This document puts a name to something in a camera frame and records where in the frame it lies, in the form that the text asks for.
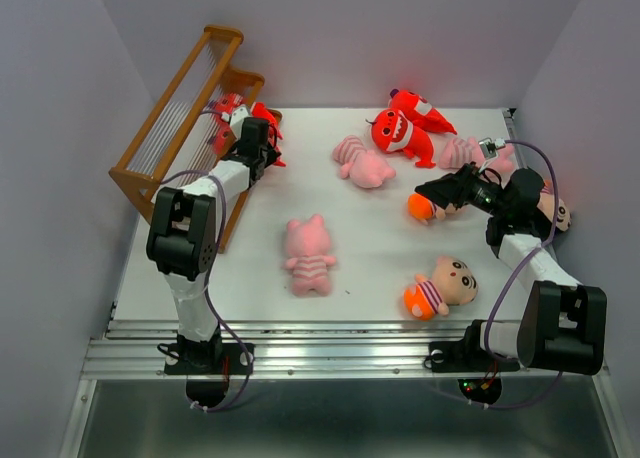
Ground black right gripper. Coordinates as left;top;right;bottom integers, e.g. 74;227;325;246
414;160;508;217

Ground red shark plush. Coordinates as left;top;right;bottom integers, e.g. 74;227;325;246
369;108;436;169
208;127;282;157
205;93;282;143
389;89;457;135

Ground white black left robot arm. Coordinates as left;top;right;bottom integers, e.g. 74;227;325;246
146;117;280;375

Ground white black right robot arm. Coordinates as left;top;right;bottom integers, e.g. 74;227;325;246
415;164;607;375

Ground wooden tiered shelf rack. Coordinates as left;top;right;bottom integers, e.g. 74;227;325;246
109;25;265;222

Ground pink striped pig plush right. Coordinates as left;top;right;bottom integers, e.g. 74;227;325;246
437;137;515;173

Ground pink striped pig plush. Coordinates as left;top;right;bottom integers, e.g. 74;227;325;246
437;137;515;173
283;214;337;297
332;135;396;189

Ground boy doll orange pants middle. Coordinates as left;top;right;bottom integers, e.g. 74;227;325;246
407;193;465;225

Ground boy doll orange pants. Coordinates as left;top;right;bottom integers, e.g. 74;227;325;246
403;256;479;321
537;179;572;233
407;193;465;225

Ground boy doll orange pants right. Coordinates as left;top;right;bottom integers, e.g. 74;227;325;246
537;179;572;233

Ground boy doll orange pants front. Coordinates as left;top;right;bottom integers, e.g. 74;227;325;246
403;256;479;321

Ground pink striped pig plush back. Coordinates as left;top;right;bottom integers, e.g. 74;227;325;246
332;135;396;189

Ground pink striped pig plush front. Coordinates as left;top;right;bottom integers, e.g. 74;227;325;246
283;214;337;297

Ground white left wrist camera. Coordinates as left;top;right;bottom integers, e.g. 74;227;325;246
229;105;252;138

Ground aluminium front mounting rail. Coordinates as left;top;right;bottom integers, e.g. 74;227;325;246
79;319;612;382

